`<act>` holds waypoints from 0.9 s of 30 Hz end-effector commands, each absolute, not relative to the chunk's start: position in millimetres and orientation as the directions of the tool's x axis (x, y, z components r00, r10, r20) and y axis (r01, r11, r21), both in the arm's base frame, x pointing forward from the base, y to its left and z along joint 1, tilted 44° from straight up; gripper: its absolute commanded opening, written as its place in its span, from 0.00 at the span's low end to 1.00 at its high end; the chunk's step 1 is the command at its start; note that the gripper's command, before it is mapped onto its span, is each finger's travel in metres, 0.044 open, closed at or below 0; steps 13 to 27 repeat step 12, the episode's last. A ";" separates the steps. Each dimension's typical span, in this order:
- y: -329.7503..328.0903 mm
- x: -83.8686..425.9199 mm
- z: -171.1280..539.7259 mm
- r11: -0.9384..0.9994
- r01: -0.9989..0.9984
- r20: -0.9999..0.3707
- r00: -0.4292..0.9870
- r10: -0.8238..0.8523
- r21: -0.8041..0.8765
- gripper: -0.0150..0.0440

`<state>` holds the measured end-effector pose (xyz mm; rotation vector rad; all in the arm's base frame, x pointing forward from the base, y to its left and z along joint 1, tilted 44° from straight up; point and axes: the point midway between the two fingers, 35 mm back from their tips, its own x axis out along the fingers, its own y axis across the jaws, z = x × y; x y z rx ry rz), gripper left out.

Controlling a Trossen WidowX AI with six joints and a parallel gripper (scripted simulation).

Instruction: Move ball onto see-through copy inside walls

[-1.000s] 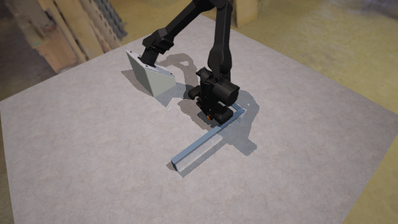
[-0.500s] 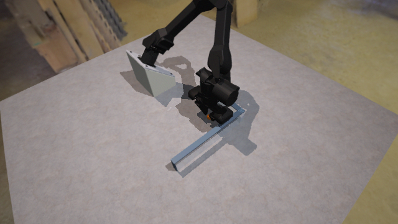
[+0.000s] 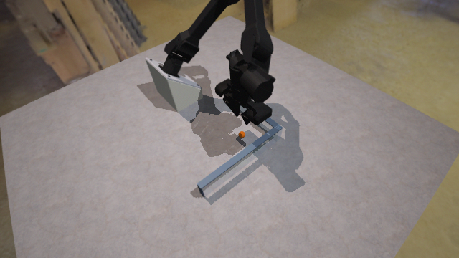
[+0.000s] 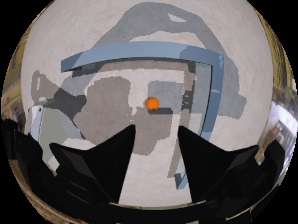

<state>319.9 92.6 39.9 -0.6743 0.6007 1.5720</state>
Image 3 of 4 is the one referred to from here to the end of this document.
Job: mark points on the clear l-shaped low wall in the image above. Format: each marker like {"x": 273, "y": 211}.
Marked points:
{"x": 247, "y": 159}

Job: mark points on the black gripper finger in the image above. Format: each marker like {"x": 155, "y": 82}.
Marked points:
{"x": 235, "y": 108}
{"x": 244, "y": 116}

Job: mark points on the blue-grey l-shaped low wall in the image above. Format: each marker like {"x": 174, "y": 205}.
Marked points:
{"x": 204, "y": 182}

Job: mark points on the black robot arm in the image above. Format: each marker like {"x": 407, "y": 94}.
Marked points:
{"x": 250, "y": 70}

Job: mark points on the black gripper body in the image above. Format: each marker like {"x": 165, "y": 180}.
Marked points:
{"x": 256, "y": 112}

